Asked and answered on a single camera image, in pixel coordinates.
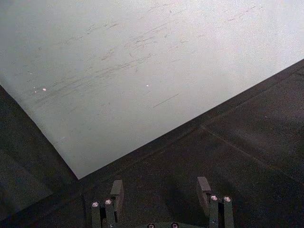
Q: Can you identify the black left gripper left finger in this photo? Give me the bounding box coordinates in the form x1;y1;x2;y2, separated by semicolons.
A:
91;179;124;228

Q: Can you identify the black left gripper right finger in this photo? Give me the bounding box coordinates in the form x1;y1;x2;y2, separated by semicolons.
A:
196;176;235;228

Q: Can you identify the black table cloth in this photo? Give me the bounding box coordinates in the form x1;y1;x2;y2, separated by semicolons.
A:
0;58;304;228

